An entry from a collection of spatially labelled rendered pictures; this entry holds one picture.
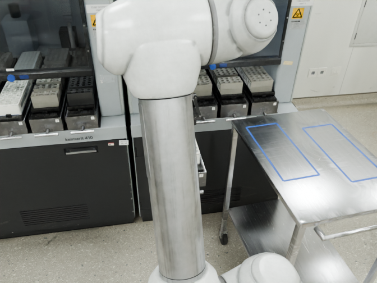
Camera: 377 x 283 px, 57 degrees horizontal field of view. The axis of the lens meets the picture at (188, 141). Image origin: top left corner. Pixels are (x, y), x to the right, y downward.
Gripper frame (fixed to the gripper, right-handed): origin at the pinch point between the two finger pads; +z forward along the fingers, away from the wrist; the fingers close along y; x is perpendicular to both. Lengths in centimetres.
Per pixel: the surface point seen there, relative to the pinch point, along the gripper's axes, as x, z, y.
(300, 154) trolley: -19.1, 3.8, 43.8
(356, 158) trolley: -24, 4, 64
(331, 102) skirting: 141, 86, 167
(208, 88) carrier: 31.1, 0.1, 19.2
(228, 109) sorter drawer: 23.4, 7.8, 27.7
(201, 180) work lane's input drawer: -21.6, 8.8, 5.0
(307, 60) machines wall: 142, 42, 133
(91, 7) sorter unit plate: 33, -39, -29
